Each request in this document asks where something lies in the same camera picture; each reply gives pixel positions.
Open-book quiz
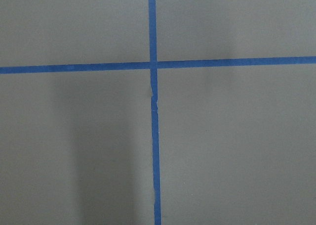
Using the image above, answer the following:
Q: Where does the crossing blue tape line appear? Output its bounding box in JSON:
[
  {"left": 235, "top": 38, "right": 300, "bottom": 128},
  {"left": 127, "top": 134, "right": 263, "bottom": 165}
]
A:
[{"left": 0, "top": 56, "right": 316, "bottom": 74}]

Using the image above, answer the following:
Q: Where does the long blue tape line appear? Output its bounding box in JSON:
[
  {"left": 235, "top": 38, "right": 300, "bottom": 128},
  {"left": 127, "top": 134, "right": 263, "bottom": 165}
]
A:
[{"left": 148, "top": 0, "right": 161, "bottom": 225}]

